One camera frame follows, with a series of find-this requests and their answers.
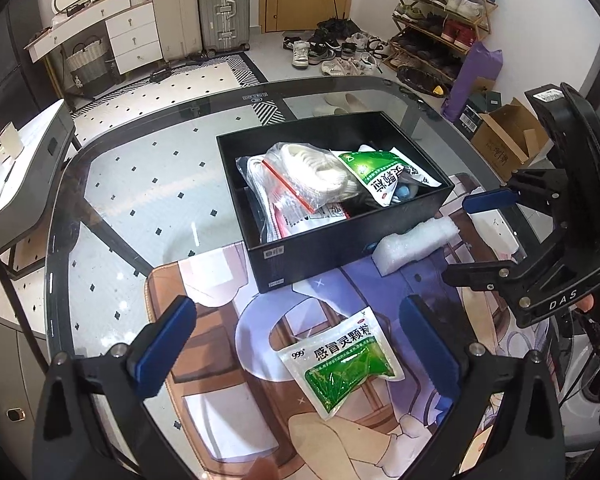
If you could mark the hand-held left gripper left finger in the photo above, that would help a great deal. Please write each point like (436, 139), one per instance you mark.
(165, 350)

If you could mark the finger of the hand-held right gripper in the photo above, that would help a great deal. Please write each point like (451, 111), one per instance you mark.
(485, 202)
(480, 276)

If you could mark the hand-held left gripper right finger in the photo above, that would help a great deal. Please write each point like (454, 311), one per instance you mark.
(430, 347)

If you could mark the white foam piece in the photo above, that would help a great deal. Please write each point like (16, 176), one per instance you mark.
(410, 245)

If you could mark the green medicine packet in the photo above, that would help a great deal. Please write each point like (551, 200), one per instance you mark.
(375, 172)
(345, 375)

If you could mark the black storage box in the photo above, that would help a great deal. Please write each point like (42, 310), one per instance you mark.
(330, 255)

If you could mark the person's right hand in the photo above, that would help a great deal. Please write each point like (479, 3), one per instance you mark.
(587, 305)

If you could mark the cardboard box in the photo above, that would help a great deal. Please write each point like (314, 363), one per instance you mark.
(510, 145)

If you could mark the blue round object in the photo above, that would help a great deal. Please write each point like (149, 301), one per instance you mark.
(402, 192)

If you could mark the dark labelled shoebox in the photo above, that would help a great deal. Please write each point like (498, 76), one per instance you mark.
(480, 110)

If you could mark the printed desk mat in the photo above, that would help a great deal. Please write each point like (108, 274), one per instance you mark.
(260, 400)

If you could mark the purple bag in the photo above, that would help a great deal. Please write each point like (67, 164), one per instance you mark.
(472, 80)

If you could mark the bin with black liner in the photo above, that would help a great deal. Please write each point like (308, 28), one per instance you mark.
(422, 82)

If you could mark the grey cabinet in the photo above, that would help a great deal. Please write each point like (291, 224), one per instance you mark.
(10, 390)

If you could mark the beige slipper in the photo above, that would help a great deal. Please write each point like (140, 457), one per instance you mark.
(330, 110)
(355, 101)

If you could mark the red seal zip bag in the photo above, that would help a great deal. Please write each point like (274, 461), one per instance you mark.
(275, 200)

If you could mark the wooden shoe rack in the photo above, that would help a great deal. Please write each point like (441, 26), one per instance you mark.
(472, 10)

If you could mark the row of racked sneakers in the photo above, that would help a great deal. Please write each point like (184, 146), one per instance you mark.
(445, 5)

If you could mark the pile of shoes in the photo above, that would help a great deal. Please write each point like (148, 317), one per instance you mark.
(330, 52)

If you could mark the white grey coffee table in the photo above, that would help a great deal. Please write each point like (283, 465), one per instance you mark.
(25, 175)

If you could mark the black umbrella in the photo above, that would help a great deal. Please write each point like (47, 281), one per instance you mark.
(336, 25)

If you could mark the white cup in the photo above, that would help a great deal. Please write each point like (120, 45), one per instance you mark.
(11, 140)

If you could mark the black white patterned rug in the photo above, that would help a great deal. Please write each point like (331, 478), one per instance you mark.
(190, 90)

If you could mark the small black floor device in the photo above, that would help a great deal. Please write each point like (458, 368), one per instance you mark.
(161, 75)

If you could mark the woven basket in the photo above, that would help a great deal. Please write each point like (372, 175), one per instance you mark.
(87, 67)

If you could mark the white dressing table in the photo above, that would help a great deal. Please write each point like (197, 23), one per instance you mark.
(130, 35)

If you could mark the dark grey fridge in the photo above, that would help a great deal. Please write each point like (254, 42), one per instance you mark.
(2, 70)

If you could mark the silver suitcase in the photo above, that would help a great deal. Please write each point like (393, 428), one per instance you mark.
(224, 10)

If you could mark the beige suitcase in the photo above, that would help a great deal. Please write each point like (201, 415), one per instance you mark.
(177, 15)

